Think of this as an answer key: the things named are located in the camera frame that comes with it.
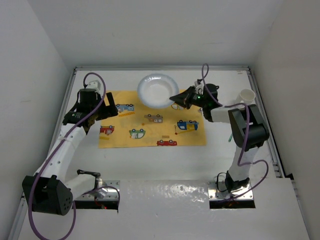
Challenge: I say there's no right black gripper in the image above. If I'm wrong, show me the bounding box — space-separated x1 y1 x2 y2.
170 85 208 110

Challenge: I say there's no yellow car print placemat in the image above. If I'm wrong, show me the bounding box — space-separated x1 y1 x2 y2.
98 91 207 149

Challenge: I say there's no white round plate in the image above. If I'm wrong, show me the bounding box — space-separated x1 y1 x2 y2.
137 73 180 109

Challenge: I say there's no white mug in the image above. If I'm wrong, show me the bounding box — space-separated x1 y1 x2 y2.
234 88 256 105

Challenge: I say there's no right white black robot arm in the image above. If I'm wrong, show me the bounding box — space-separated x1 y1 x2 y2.
169 83 270 193

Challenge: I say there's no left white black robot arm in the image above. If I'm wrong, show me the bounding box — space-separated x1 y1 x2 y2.
22 88 118 216

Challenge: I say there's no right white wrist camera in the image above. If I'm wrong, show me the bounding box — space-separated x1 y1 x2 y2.
194 79 204 95

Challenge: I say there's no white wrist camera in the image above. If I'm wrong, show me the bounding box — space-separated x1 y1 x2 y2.
86 80 103 94
194 79 204 95

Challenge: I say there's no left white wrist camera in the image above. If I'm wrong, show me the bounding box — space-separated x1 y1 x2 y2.
86 80 103 94

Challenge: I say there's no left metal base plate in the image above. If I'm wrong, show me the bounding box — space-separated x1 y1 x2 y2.
93 180 120 201

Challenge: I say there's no metal base plate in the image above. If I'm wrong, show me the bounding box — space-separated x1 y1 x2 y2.
207 180 254 201
93 180 120 201

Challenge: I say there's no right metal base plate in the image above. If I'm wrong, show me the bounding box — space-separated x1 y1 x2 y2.
207 180 254 201

